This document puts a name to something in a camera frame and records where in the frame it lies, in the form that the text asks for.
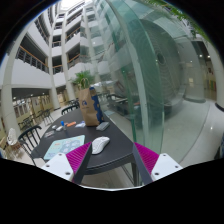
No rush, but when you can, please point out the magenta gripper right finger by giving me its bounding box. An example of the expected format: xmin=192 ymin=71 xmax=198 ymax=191
xmin=133 ymin=142 xmax=159 ymax=185

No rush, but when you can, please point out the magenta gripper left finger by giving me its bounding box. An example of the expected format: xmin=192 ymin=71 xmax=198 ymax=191
xmin=66 ymin=142 xmax=92 ymax=185

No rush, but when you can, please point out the blue capped small bottle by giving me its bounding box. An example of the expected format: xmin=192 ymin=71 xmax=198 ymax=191
xmin=61 ymin=121 xmax=66 ymax=130

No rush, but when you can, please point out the black chair front left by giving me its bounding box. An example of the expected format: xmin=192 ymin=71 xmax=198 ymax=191
xmin=18 ymin=125 xmax=41 ymax=164

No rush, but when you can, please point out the white computer mouse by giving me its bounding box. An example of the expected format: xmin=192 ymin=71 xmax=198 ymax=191
xmin=92 ymin=136 xmax=110 ymax=155

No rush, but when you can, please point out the brown paper bag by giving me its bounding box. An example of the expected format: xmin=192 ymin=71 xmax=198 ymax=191
xmin=79 ymin=87 xmax=104 ymax=126

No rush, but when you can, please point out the small dark card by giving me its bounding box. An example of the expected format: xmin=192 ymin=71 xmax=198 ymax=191
xmin=44 ymin=131 xmax=55 ymax=138

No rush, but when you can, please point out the orange marker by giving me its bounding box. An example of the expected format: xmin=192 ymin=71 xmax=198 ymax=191
xmin=67 ymin=122 xmax=76 ymax=127

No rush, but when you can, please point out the small white packet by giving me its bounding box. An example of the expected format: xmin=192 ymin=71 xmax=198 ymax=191
xmin=75 ymin=121 xmax=86 ymax=128

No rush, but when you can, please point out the curved glass partition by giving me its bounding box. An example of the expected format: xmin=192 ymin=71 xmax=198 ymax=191
xmin=94 ymin=0 xmax=209 ymax=156

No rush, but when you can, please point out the grey rectangular case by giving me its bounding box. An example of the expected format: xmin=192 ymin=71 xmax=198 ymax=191
xmin=96 ymin=122 xmax=110 ymax=131

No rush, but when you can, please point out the black round table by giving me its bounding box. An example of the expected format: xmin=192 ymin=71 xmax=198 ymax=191
xmin=36 ymin=115 xmax=138 ymax=185

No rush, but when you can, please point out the light blue mouse pad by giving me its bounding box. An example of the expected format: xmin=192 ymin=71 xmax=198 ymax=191
xmin=44 ymin=135 xmax=85 ymax=160

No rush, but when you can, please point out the black chair behind table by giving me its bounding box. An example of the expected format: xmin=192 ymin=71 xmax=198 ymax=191
xmin=61 ymin=105 xmax=79 ymax=115

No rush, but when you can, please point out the potted green plant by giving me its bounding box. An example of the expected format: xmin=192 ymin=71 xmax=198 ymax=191
xmin=71 ymin=70 xmax=94 ymax=90

